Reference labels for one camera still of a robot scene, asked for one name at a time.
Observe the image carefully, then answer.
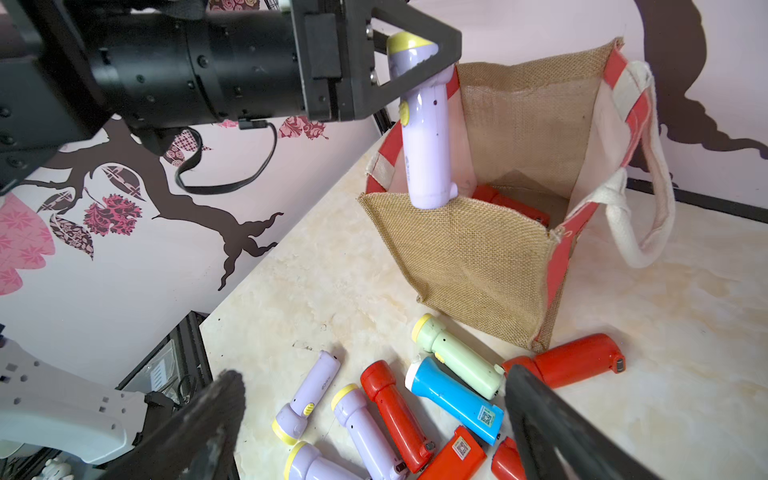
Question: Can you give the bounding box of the burlap tote bag red trim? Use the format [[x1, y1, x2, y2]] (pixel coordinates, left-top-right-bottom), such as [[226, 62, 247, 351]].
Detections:
[[359, 38, 675, 352]]

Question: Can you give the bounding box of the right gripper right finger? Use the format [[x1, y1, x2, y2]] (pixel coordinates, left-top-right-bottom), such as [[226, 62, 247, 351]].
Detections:
[[505, 365, 658, 480]]

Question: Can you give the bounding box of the red flashlight white head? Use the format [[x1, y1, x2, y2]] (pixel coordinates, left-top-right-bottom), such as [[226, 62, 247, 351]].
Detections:
[[418, 425, 487, 480]]

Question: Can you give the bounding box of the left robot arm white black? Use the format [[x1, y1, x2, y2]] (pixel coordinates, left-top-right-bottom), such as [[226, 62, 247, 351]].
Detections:
[[1, 1, 462, 192]]

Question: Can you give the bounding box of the green flashlight near bag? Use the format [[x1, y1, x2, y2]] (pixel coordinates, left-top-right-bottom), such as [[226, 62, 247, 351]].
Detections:
[[411, 314, 505, 400]]

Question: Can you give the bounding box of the purple flashlight centre horizontal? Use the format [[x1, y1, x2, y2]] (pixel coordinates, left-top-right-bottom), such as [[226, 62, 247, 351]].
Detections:
[[331, 384, 407, 480]]

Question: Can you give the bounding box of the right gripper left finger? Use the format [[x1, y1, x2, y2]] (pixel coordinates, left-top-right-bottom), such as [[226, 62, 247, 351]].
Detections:
[[101, 370, 245, 479]]

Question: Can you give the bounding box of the red flashlight by bag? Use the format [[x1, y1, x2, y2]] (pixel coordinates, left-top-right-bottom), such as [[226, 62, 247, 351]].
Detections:
[[502, 333, 627, 389]]

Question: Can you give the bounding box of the small white bunny figure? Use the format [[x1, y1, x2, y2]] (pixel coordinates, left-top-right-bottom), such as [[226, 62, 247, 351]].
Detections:
[[32, 459, 74, 480]]

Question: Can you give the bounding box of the finger of the left gripper black triangular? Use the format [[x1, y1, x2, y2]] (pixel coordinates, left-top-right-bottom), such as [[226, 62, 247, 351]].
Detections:
[[353, 1, 462, 120]]

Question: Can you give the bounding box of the red flashlight centre horizontal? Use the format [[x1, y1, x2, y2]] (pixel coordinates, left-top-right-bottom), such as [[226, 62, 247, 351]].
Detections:
[[360, 360, 436, 474]]

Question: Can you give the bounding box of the purple flashlight bottom diagonal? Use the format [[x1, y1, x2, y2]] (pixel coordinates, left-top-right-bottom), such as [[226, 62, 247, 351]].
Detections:
[[283, 441, 362, 480]]

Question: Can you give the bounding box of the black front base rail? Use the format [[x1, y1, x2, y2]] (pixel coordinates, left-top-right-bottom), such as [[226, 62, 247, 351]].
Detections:
[[117, 311, 213, 423]]

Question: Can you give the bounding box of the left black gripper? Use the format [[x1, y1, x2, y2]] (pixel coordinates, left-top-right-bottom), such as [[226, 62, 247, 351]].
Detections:
[[65, 1, 375, 129]]

